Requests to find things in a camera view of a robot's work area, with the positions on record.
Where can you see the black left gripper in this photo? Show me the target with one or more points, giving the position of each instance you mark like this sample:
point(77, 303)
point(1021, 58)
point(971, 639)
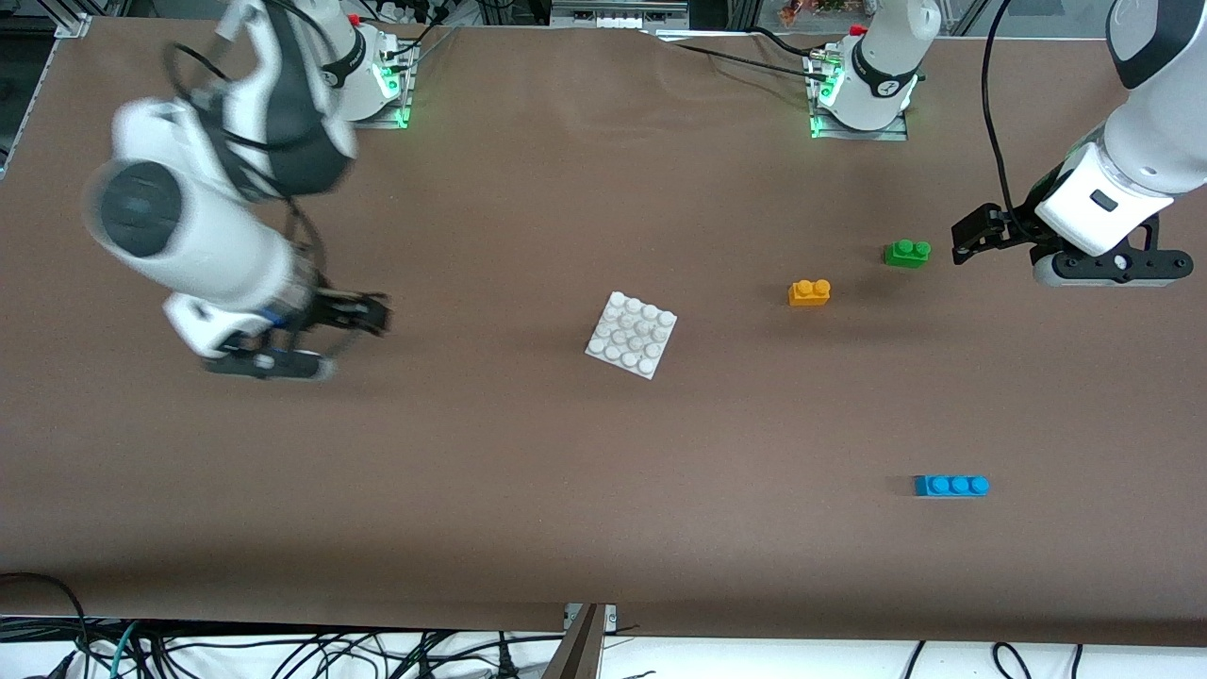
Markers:
point(1016, 225)

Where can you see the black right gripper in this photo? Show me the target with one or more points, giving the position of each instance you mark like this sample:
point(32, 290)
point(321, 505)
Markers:
point(332, 309)

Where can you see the yellow two-stud block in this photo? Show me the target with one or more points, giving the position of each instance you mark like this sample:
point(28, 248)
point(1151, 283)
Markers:
point(808, 293)

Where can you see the white studded base plate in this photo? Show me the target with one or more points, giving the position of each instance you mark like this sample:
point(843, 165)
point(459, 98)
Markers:
point(632, 335)

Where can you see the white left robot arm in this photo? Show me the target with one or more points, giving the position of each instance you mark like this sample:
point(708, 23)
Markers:
point(1150, 141)

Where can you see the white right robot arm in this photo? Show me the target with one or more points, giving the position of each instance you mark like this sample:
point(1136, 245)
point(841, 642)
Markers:
point(207, 236)

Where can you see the green two-stud block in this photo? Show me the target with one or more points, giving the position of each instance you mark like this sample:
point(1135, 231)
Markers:
point(906, 254)

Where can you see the blue three-stud block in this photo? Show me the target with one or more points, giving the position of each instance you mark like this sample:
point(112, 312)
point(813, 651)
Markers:
point(950, 486)

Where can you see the brown table cover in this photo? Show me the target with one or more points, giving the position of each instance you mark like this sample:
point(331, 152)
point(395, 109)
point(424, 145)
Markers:
point(566, 471)

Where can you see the white power strip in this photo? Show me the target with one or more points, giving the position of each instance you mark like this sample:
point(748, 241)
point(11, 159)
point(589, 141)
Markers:
point(618, 14)

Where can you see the metal table clamp bracket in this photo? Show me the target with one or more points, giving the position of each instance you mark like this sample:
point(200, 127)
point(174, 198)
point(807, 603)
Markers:
point(611, 618)

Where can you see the wooden support post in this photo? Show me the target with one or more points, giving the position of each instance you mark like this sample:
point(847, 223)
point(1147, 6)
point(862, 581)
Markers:
point(577, 651)

